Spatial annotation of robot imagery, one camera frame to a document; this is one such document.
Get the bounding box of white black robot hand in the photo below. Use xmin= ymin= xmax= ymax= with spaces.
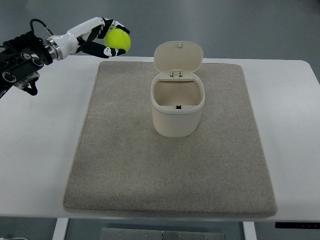
xmin=44 ymin=17 xmax=130 ymax=61

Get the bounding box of yellow tennis ball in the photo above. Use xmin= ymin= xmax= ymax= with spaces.
xmin=104 ymin=28 xmax=131 ymax=52

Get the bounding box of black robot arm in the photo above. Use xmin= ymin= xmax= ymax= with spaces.
xmin=0 ymin=31 xmax=56 ymax=97

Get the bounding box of beige lidded plastic bin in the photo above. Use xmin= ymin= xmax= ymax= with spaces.
xmin=150 ymin=41 xmax=205 ymax=138

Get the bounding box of grey felt mat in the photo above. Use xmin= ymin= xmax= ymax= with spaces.
xmin=63 ymin=61 xmax=277 ymax=218

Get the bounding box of black table control panel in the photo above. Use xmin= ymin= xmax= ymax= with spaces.
xmin=274 ymin=222 xmax=320 ymax=230

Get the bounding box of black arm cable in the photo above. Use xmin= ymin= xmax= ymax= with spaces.
xmin=29 ymin=19 xmax=56 ymax=36

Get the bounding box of white table frame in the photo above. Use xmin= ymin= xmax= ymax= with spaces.
xmin=52 ymin=218 xmax=258 ymax=240

